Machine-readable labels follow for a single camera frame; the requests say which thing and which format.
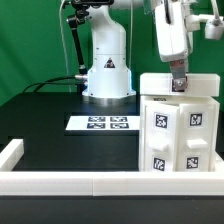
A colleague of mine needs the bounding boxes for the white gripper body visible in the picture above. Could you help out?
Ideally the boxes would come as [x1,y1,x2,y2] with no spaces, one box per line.
[154,3,191,62]

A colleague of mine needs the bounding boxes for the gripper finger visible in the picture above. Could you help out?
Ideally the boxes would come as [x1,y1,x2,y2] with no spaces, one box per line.
[170,59,187,92]

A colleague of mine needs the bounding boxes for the white cabinet top block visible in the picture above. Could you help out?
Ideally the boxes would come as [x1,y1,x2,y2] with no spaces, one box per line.
[140,73,220,97]

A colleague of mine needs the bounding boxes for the white cabinet body box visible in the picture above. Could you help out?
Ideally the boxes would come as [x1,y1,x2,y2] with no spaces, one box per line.
[139,96,219,172]

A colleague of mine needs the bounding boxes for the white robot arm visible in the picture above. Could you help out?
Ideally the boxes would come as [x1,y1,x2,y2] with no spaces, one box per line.
[82,0,196,106]

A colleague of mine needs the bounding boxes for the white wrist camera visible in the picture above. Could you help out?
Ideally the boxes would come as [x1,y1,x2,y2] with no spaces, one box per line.
[185,13,224,41]

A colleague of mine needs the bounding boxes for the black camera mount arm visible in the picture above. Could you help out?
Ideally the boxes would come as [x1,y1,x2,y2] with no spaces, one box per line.
[65,0,113,83]

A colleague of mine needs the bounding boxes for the white marker base plate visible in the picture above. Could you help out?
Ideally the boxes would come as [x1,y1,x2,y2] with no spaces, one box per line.
[66,116,140,131]

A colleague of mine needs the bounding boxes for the white cable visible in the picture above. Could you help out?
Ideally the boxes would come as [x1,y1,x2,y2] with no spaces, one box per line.
[58,0,73,94]

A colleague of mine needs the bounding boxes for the black cables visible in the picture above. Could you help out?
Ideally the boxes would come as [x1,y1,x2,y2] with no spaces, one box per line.
[21,75,88,94]

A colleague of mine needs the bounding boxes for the white U-shaped border frame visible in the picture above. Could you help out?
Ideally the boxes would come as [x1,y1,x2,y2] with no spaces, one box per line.
[0,139,224,196]

